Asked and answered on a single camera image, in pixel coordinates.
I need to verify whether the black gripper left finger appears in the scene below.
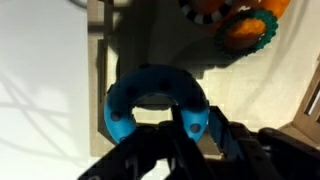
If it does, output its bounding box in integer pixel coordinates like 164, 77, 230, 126
170, 104, 190, 138

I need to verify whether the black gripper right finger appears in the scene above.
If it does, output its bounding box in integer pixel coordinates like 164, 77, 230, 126
207, 105, 246, 159

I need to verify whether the blue dotted ring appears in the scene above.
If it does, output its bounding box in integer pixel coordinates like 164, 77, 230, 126
103, 63, 211, 145

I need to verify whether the slatted wooden tray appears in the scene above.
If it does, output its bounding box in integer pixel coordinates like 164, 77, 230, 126
86, 0, 320, 158

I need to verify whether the black and white striped ring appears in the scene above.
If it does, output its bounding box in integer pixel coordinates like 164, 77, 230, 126
177, 0, 242, 25

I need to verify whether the orange ring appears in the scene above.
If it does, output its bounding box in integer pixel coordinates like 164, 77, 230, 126
190, 0, 292, 52

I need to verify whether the dark green ridged ring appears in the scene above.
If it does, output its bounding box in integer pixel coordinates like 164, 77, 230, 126
213, 7, 280, 57

